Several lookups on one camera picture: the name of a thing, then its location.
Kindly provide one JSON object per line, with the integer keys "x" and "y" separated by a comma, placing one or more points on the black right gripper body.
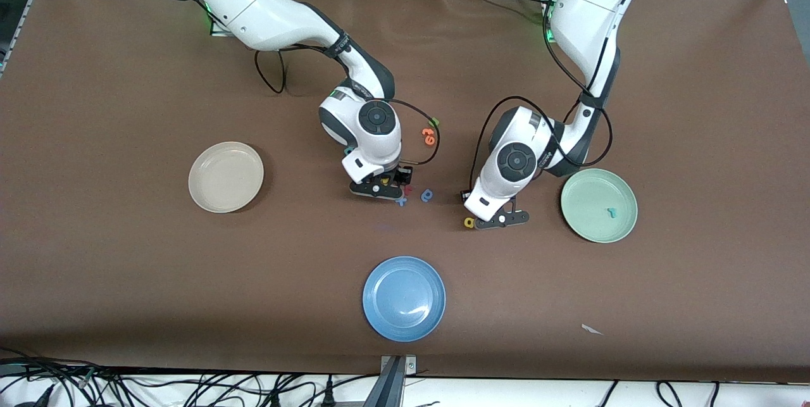
{"x": 402, "y": 175}

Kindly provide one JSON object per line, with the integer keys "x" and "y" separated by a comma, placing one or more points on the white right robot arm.
{"x": 253, "y": 8}

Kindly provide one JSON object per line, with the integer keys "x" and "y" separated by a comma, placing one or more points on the blue letter a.
{"x": 423, "y": 195}

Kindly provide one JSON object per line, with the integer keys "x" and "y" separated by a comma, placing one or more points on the blue plate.
{"x": 405, "y": 299}

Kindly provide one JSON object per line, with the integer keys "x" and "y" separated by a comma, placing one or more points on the pale green plate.
{"x": 588, "y": 195}

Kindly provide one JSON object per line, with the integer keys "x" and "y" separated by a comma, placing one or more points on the beige brown plate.
{"x": 218, "y": 188}

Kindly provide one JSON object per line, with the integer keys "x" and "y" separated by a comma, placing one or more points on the white paper scrap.
{"x": 590, "y": 329}

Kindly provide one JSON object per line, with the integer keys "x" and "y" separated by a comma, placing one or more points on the black power plug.
{"x": 328, "y": 397}

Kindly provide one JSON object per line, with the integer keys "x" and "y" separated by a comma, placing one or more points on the brown table mat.
{"x": 126, "y": 280}

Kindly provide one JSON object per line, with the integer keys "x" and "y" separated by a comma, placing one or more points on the metal table bracket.
{"x": 392, "y": 388}

